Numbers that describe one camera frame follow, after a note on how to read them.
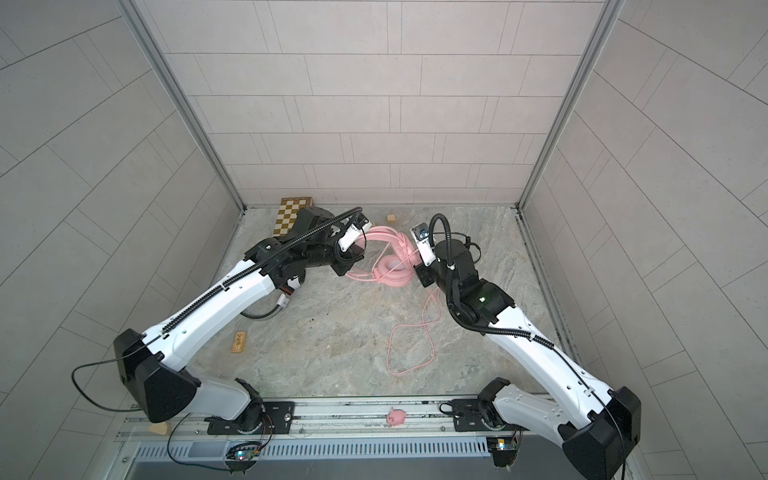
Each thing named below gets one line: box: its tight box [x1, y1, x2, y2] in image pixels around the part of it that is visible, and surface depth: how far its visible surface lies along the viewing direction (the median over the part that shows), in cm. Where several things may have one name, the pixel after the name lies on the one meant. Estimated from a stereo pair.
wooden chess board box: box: [272, 197, 314, 237], surface depth 114 cm
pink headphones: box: [346, 225, 417, 287], surface depth 75 cm
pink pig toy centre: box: [386, 406, 407, 426], surface depth 72 cm
